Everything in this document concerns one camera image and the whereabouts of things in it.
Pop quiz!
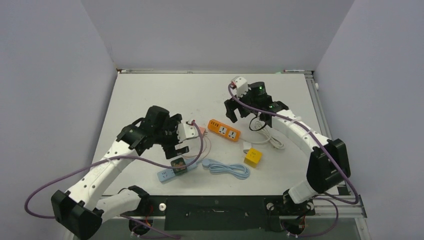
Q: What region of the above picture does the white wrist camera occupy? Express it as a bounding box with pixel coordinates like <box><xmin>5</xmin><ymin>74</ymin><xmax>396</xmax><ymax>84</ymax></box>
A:
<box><xmin>176</xmin><ymin>122</ymin><xmax>199</xmax><ymax>143</ymax></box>
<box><xmin>231</xmin><ymin>76</ymin><xmax>249</xmax><ymax>99</ymax></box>

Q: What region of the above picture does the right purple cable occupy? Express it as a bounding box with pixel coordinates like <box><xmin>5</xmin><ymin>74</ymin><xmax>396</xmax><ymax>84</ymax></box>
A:
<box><xmin>227</xmin><ymin>83</ymin><xmax>360</xmax><ymax>239</ymax></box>

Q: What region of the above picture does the white cable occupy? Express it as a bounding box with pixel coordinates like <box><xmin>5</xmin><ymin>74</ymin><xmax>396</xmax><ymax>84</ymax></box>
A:
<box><xmin>245</xmin><ymin>114</ymin><xmax>286</xmax><ymax>151</ymax></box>

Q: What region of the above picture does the light blue cable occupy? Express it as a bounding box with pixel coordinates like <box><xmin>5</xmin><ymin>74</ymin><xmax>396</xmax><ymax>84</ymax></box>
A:
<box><xmin>201</xmin><ymin>158</ymin><xmax>251</xmax><ymax>181</ymax></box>

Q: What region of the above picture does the aluminium frame rail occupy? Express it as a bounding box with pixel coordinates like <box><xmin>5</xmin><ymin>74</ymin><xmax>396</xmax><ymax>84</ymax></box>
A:
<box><xmin>67</xmin><ymin>68</ymin><xmax>368</xmax><ymax>240</ymax></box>

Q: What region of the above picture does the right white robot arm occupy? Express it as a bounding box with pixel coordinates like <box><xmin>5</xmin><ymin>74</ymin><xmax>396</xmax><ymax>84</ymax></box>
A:
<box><xmin>224</xmin><ymin>77</ymin><xmax>351</xmax><ymax>214</ymax></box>

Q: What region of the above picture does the pink charger plug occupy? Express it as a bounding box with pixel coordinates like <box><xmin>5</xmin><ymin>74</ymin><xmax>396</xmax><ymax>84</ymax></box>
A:
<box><xmin>198</xmin><ymin>126</ymin><xmax>208</xmax><ymax>137</ymax></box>

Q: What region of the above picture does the yellow cube adapter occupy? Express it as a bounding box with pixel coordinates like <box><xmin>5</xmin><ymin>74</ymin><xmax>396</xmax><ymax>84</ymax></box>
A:
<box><xmin>243</xmin><ymin>148</ymin><xmax>263</xmax><ymax>168</ymax></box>

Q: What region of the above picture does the purple cable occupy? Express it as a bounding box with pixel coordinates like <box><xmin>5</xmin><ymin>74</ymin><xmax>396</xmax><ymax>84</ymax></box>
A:
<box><xmin>24</xmin><ymin>120</ymin><xmax>205</xmax><ymax>240</ymax></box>
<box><xmin>227</xmin><ymin>83</ymin><xmax>360</xmax><ymax>239</ymax></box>

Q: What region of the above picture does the white plug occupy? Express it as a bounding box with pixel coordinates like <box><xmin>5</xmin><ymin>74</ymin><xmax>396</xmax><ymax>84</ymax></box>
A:
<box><xmin>242</xmin><ymin>141</ymin><xmax>252</xmax><ymax>154</ymax></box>

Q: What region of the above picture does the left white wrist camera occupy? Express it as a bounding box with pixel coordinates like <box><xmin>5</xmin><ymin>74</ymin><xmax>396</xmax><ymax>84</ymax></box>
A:
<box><xmin>176</xmin><ymin>122</ymin><xmax>199</xmax><ymax>143</ymax></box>

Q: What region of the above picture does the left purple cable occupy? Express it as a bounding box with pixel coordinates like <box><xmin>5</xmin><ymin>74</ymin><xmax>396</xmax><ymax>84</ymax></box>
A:
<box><xmin>24</xmin><ymin>120</ymin><xmax>205</xmax><ymax>240</ymax></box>

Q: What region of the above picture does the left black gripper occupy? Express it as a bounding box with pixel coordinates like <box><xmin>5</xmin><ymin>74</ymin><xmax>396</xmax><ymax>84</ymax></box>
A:
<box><xmin>153</xmin><ymin>115</ymin><xmax>189</xmax><ymax>158</ymax></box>

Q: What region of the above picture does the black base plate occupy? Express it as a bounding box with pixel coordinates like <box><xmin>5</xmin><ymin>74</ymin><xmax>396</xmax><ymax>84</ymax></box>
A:
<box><xmin>125</xmin><ymin>195</ymin><xmax>315</xmax><ymax>231</ymax></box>

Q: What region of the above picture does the orange power strip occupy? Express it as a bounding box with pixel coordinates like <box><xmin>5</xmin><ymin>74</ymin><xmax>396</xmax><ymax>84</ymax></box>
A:
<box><xmin>207</xmin><ymin>119</ymin><xmax>241</xmax><ymax>142</ymax></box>

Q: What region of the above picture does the dark green cube adapter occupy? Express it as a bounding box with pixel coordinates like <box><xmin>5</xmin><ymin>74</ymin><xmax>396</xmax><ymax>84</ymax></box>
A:
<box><xmin>170</xmin><ymin>157</ymin><xmax>188</xmax><ymax>176</ymax></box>

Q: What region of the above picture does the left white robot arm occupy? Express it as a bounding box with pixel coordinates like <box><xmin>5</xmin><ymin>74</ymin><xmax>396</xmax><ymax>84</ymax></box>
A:
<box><xmin>51</xmin><ymin>105</ymin><xmax>199</xmax><ymax>240</ymax></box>

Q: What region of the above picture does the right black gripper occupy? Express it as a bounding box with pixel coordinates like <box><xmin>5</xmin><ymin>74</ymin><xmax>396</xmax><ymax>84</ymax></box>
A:
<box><xmin>225</xmin><ymin>85</ymin><xmax>260</xmax><ymax>123</ymax></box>

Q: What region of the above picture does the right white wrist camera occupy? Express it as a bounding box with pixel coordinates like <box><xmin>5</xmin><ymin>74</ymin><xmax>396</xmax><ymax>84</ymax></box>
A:
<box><xmin>231</xmin><ymin>76</ymin><xmax>249</xmax><ymax>99</ymax></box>

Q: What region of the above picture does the light blue power strip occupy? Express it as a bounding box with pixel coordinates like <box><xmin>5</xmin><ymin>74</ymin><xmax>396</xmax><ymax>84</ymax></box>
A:
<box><xmin>156</xmin><ymin>158</ymin><xmax>197</xmax><ymax>184</ymax></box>

